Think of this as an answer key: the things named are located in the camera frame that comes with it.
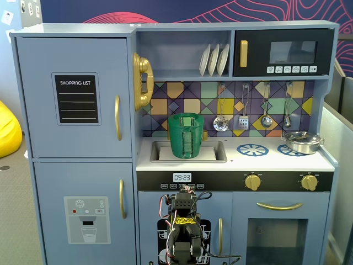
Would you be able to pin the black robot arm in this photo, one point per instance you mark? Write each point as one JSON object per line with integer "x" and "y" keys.
{"x": 185, "y": 204}

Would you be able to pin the steel pot with lid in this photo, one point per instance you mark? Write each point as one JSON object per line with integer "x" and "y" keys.
{"x": 302, "y": 143}

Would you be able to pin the green plastic container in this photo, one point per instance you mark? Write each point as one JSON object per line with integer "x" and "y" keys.
{"x": 176, "y": 140}

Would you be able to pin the gold faucet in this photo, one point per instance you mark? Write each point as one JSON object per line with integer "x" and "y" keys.
{"x": 205, "y": 135}

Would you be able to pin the steel skimmer spoon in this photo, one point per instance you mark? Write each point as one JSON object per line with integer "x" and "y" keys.
{"x": 220, "y": 124}

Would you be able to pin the digital clock display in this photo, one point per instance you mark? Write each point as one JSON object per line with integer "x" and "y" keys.
{"x": 182, "y": 177}

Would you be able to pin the grey toy sink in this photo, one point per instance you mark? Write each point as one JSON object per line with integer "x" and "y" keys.
{"x": 220, "y": 149}

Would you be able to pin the black stove control panel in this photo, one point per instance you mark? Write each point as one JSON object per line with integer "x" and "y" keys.
{"x": 220, "y": 180}

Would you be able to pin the steel slotted spatula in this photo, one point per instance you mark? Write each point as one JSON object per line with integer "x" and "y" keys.
{"x": 243, "y": 123}

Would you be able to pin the gold toy telephone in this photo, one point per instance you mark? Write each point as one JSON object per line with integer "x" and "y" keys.
{"x": 143, "y": 64}

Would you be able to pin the blue dishwasher door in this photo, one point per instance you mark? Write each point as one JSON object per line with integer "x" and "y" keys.
{"x": 149, "y": 204}

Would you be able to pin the white toy plate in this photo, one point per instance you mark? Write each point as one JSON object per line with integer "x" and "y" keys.
{"x": 204, "y": 60}
{"x": 223, "y": 59}
{"x": 213, "y": 59}

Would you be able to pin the steel ladle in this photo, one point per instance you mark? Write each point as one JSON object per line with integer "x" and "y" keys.
{"x": 266, "y": 121}

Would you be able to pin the gold stove knob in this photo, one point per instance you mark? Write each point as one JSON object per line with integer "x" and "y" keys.
{"x": 309, "y": 182}
{"x": 253, "y": 182}

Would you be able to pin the blue oven door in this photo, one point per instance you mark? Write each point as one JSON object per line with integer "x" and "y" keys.
{"x": 240, "y": 207}

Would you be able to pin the black shopping list chalkboard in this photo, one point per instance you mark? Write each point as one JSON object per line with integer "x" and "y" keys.
{"x": 77, "y": 116}

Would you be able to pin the small steel spoon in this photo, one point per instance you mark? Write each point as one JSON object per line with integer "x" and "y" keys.
{"x": 287, "y": 122}

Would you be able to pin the black microwave door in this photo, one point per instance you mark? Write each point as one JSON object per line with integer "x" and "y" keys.
{"x": 256, "y": 36}

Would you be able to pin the blue freezer door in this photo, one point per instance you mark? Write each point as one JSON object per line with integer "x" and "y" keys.
{"x": 49, "y": 182}

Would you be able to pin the blue fridge door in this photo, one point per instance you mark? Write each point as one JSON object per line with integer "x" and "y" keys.
{"x": 38, "y": 132}

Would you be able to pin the blue toy kitchen cabinet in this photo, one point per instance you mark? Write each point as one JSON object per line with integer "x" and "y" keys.
{"x": 82, "y": 30}

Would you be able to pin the grey ice dispenser panel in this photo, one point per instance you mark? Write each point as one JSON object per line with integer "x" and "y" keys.
{"x": 74, "y": 229}

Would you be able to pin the grey office partition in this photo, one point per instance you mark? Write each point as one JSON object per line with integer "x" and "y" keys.
{"x": 336, "y": 154}

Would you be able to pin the yellow beanbag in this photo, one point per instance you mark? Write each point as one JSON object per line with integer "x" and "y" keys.
{"x": 8, "y": 132}

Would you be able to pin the white wall photo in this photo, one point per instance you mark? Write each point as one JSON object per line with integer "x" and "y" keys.
{"x": 7, "y": 17}

